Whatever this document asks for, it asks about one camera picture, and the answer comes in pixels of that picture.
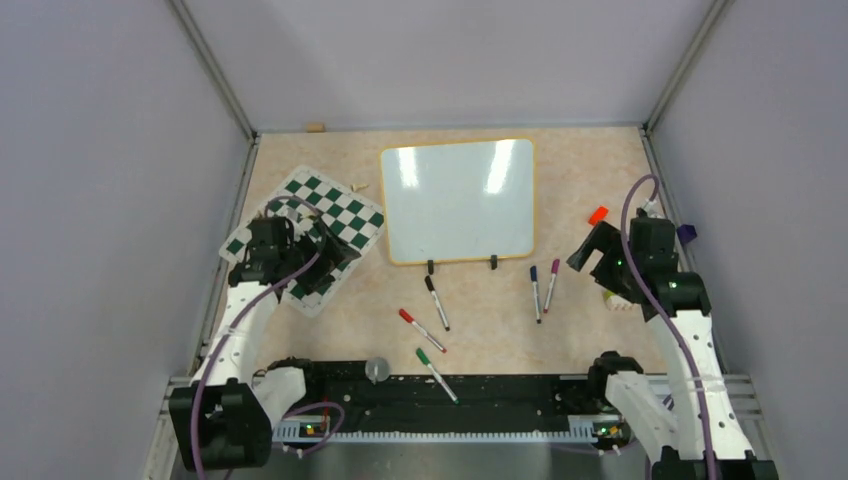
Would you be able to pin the purple capped marker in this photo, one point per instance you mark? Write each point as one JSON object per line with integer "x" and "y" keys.
{"x": 551, "y": 285}

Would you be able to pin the green capped marker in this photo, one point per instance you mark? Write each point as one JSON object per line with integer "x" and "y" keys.
{"x": 436, "y": 375}

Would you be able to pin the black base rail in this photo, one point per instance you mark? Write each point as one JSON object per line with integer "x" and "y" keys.
{"x": 343, "y": 404}

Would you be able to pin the yellow framed whiteboard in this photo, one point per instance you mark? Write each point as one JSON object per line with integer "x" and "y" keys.
{"x": 461, "y": 201}

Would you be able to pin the small wooden block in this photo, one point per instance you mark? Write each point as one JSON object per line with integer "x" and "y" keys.
{"x": 314, "y": 128}

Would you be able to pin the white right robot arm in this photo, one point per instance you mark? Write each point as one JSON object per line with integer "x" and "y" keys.
{"x": 698, "y": 435}

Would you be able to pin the green white eraser block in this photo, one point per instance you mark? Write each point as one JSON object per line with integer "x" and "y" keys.
{"x": 614, "y": 302}

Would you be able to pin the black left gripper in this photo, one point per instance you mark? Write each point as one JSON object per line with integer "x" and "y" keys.
{"x": 335, "y": 253}

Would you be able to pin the blue capped marker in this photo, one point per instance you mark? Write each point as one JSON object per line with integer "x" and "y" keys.
{"x": 536, "y": 294}

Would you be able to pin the green white chessboard mat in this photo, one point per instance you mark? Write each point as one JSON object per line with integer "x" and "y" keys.
{"x": 306, "y": 192}

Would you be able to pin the grey round knob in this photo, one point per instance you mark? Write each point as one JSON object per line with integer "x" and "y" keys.
{"x": 377, "y": 369}

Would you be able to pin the purple plastic piece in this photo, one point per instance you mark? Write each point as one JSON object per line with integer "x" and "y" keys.
{"x": 686, "y": 233}

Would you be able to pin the black capped marker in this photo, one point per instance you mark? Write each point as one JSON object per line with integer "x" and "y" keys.
{"x": 439, "y": 307}

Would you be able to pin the red plastic block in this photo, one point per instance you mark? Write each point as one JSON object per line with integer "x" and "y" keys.
{"x": 598, "y": 215}

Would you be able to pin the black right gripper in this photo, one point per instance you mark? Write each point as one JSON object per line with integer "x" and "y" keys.
{"x": 607, "y": 238}

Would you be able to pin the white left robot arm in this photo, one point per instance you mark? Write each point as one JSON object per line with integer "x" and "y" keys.
{"x": 222, "y": 419}

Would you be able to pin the red capped marker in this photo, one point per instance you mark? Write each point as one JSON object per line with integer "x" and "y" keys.
{"x": 408, "y": 318}

